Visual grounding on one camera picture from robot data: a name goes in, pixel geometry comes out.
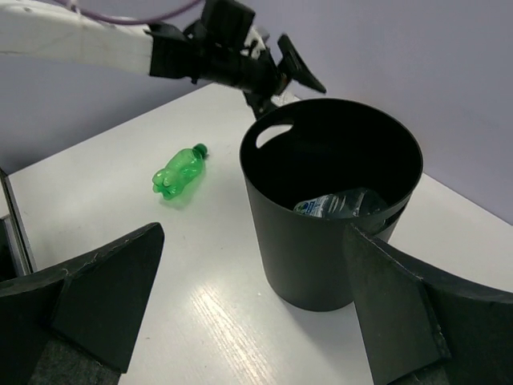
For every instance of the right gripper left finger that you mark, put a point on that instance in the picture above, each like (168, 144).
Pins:
(77, 322)

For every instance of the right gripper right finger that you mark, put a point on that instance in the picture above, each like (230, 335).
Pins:
(422, 325)

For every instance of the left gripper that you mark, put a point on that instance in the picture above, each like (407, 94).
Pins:
(257, 77)

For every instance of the green plastic bottle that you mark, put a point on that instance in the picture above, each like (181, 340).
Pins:
(180, 171)

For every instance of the clear bottle purple-blue label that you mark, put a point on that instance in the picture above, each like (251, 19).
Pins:
(360, 202)

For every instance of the clear bottle green-blue label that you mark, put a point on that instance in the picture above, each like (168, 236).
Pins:
(318, 207)

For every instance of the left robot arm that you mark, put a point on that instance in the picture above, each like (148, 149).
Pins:
(63, 31)

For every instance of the black plastic bin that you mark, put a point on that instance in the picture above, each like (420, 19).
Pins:
(309, 149)

